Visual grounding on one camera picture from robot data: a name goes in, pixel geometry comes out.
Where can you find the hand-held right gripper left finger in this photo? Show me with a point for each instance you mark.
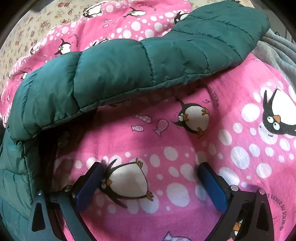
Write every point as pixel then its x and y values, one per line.
pixel 87 188

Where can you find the grey garment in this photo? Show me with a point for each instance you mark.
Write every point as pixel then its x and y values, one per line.
pixel 277 53

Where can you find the pink penguin print blanket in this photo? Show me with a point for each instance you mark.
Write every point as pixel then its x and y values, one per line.
pixel 173 143

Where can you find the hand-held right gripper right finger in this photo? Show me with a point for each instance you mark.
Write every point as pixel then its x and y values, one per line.
pixel 214 188

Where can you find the floral bed sheet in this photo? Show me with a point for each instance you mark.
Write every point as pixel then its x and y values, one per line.
pixel 34 23

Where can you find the dark green puffer jacket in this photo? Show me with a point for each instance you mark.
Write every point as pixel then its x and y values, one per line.
pixel 115 69

